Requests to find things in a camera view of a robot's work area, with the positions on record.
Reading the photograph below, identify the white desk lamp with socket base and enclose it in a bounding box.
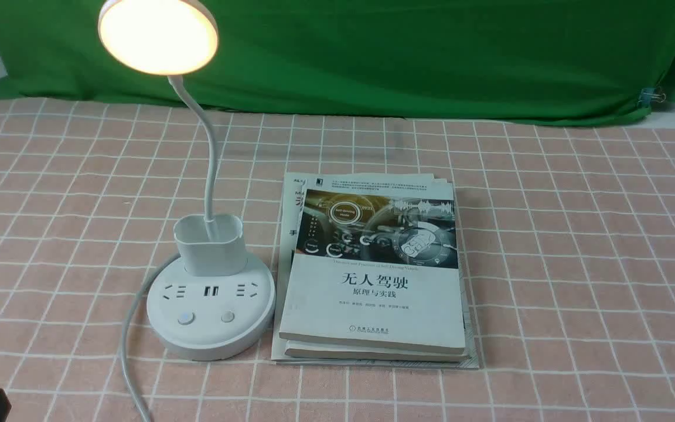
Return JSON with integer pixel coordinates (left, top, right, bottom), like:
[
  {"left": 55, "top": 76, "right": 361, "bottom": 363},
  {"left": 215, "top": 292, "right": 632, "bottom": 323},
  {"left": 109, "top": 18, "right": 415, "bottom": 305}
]
[{"left": 97, "top": 1, "right": 275, "bottom": 361}]

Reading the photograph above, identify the top book with car cover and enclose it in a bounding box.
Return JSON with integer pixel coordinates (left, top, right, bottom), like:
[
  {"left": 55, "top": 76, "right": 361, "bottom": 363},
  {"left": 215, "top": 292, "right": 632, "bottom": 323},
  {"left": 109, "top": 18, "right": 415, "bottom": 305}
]
[{"left": 279, "top": 182, "right": 467, "bottom": 355}]

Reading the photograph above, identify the pink checkered tablecloth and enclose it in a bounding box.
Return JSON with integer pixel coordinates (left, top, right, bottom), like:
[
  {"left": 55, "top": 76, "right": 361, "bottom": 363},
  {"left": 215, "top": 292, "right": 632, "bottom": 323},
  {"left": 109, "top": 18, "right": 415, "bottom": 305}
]
[{"left": 0, "top": 98, "right": 675, "bottom": 421}]

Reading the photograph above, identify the green backdrop cloth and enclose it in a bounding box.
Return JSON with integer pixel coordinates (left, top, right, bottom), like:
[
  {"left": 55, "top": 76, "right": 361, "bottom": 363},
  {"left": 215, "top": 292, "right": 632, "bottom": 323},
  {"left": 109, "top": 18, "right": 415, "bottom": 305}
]
[{"left": 0, "top": 0, "right": 675, "bottom": 127}]

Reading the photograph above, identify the blue binder clip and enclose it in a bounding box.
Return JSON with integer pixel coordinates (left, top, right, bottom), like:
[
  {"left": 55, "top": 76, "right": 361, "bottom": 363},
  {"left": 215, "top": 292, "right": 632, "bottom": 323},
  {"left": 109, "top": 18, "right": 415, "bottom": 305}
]
[{"left": 637, "top": 87, "right": 667, "bottom": 108}]

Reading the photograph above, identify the white lamp power cable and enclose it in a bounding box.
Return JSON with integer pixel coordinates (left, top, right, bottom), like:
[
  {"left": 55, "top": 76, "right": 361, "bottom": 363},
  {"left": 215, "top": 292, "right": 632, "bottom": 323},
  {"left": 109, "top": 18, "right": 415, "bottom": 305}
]
[{"left": 120, "top": 253, "right": 181, "bottom": 422}]

